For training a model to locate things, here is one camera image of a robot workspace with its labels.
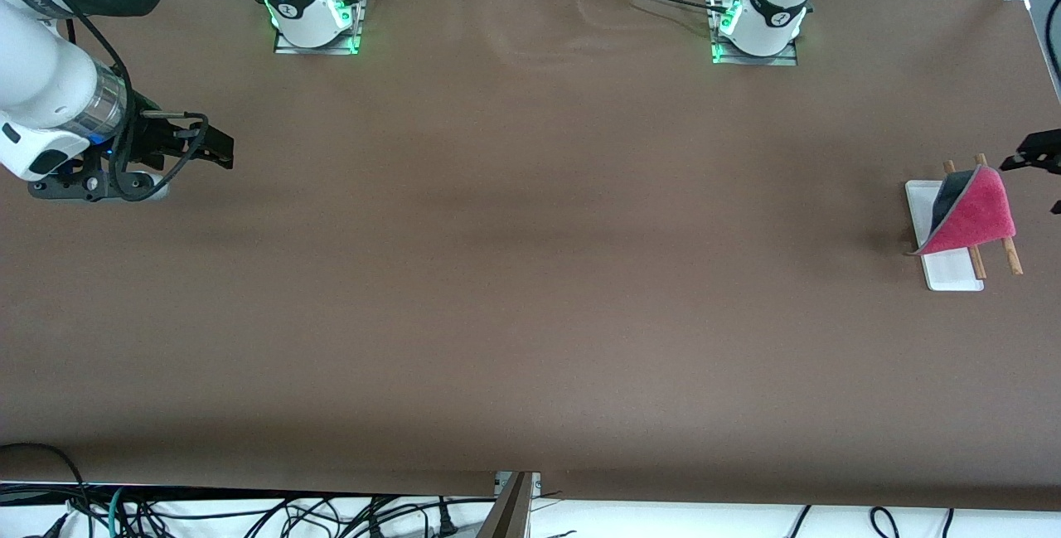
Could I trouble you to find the wooden post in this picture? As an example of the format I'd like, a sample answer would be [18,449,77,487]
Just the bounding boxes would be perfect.
[479,472,533,538]

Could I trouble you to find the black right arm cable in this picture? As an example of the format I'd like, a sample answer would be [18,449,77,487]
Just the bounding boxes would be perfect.
[4,0,210,201]

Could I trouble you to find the pink towel with grey edge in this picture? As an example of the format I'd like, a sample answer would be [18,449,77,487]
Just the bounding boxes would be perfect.
[908,165,1017,257]

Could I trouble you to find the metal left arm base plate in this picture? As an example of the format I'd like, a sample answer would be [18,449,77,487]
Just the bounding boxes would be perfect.
[711,0,798,66]

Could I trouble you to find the thick black floor cable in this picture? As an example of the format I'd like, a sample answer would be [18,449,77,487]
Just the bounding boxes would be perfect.
[0,443,94,538]

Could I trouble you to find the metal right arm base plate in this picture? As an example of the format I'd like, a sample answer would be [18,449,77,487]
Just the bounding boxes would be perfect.
[274,0,363,56]

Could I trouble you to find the white rack with wooden rods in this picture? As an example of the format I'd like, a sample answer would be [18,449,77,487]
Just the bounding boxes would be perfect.
[905,154,1025,293]

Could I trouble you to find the brown table cover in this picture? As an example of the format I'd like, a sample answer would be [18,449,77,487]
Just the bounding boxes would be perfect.
[0,0,1061,514]

